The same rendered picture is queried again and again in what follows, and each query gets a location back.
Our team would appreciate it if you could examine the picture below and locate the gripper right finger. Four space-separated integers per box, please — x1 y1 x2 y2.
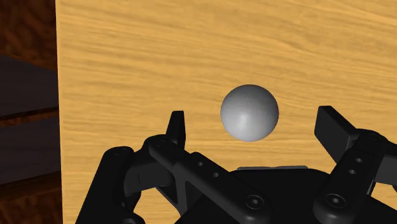
312 105 397 224

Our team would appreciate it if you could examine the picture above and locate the grey ball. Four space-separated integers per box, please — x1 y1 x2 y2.
219 84 279 143

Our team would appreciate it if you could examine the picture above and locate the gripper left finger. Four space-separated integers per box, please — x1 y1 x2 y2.
75 110 274 224

